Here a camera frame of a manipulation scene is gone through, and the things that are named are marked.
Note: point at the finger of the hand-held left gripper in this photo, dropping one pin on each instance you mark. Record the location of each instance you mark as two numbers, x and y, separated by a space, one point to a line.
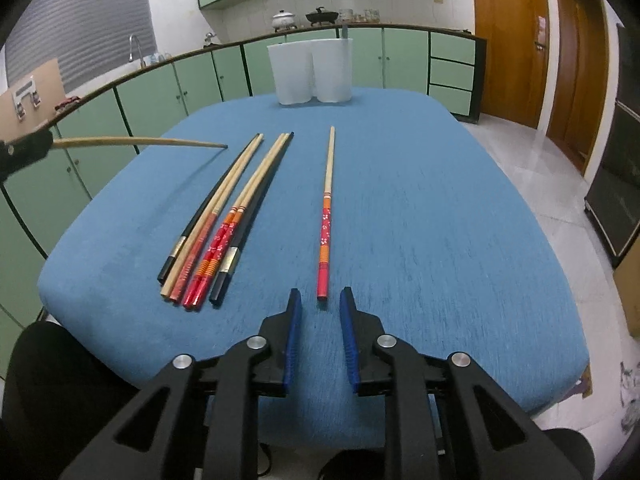
25 152

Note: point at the blue tablecloth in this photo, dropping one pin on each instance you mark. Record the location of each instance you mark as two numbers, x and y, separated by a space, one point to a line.
425 210

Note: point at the wooden chopstick red patterned band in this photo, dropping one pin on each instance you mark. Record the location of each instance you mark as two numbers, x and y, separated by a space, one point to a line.
197 245
169 284

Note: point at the wooden door with frame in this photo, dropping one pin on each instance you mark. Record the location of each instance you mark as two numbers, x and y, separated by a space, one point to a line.
575 85

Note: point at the grey window blind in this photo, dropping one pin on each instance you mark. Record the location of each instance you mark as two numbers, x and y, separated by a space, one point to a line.
75 20

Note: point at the cardboard sheet with white print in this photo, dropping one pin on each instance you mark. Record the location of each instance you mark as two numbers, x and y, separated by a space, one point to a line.
45 85

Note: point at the person's left leg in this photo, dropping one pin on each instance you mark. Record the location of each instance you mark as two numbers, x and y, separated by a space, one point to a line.
60 385

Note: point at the white utensil holder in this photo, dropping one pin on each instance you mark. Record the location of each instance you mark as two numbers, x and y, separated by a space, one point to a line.
295 75

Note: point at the small red object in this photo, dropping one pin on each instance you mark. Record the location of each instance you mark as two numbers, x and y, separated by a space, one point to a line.
67 103

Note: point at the row of glass jars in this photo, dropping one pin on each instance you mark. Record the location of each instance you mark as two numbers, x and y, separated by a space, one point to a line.
370 15

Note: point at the red floral chopstick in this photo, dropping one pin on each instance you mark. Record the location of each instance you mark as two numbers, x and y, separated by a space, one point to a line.
226 245
216 242
324 240
150 141

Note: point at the metal cooking pot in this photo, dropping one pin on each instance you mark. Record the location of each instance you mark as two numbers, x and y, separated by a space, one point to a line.
284 20

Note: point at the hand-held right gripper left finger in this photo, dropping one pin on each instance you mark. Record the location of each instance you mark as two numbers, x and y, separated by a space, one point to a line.
294 340

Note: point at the metal sink faucet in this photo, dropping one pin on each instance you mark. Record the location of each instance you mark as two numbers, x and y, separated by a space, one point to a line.
131 47

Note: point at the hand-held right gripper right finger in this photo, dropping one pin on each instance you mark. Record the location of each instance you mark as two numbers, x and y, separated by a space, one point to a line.
349 345

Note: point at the black glass-front cabinet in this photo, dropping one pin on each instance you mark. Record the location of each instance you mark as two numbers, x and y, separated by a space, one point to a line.
615 170

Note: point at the black wok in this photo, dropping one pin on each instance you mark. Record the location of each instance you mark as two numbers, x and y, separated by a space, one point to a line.
320 17

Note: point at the person's right leg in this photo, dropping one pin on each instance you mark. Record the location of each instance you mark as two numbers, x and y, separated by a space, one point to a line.
570 455

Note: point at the person's leg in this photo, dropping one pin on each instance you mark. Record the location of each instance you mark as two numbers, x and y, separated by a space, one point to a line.
60 385
570 455

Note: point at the brown cardboard box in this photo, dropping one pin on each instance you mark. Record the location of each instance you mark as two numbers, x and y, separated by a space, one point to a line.
629 300

